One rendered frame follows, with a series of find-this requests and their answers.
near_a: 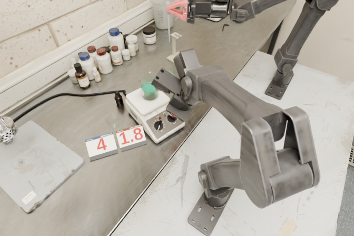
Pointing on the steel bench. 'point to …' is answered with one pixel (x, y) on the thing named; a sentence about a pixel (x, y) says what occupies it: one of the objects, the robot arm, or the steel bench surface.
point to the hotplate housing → (149, 118)
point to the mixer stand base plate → (35, 165)
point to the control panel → (163, 124)
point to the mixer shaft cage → (7, 128)
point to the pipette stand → (174, 47)
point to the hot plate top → (143, 107)
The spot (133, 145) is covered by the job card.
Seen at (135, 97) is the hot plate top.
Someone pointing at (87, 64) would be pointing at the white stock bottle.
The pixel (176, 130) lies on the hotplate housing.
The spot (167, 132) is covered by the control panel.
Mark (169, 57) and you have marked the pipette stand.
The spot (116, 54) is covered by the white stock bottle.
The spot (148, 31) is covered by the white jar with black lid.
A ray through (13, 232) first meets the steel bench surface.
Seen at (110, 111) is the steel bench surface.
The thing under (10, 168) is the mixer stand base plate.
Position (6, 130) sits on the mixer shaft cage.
